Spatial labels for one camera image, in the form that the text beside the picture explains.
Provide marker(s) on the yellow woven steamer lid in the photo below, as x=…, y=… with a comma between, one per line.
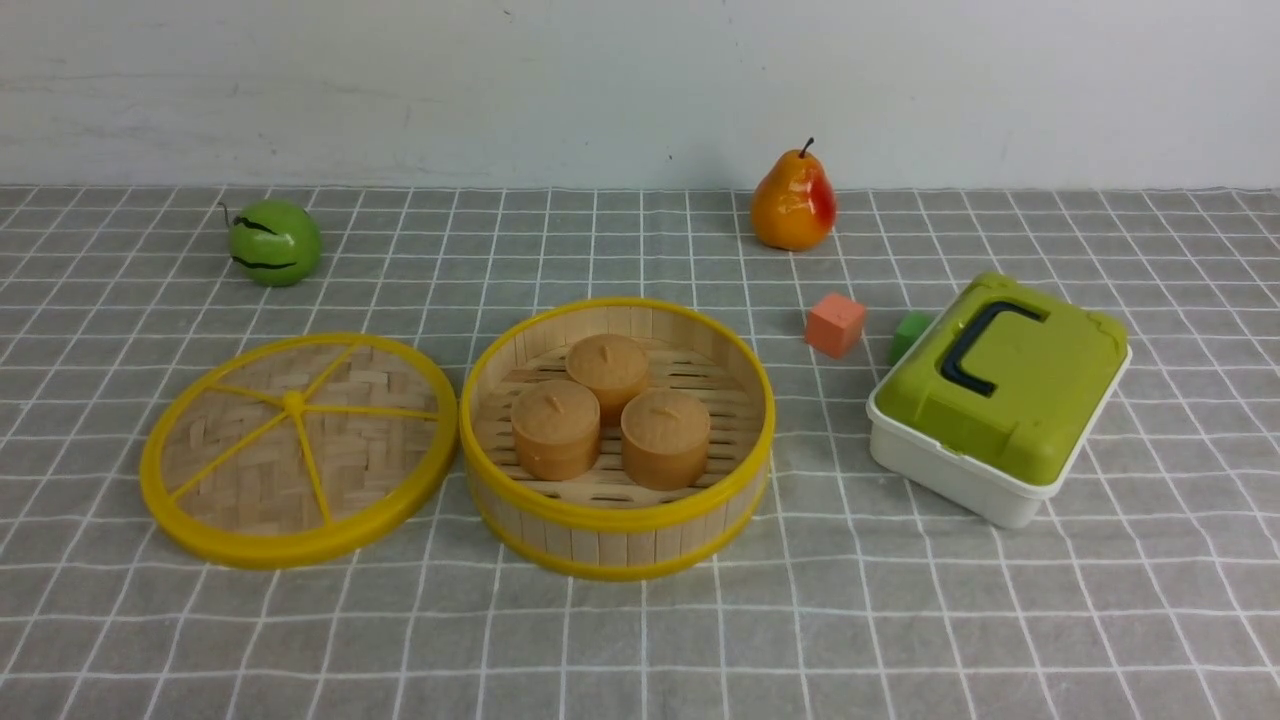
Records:
x=300, y=451

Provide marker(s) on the brown toy bun back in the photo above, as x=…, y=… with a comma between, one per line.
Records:
x=614, y=367

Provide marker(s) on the brown toy bun right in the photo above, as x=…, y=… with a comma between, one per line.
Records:
x=665, y=439

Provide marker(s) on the orange toy pear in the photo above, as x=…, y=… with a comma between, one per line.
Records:
x=794, y=207

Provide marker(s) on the green white lidded box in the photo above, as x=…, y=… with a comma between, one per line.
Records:
x=990, y=407

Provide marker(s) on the orange foam cube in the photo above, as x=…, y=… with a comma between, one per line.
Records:
x=835, y=324

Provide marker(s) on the brown toy bun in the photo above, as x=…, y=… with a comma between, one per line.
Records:
x=665, y=439
x=557, y=429
x=614, y=367

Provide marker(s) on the green toy apple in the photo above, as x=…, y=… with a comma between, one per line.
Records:
x=273, y=241

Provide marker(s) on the green foam cube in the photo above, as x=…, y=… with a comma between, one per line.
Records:
x=911, y=327

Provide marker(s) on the brown toy bun left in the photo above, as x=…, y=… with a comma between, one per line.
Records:
x=557, y=429

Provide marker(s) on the yellow bamboo steamer basket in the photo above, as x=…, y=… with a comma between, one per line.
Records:
x=602, y=526

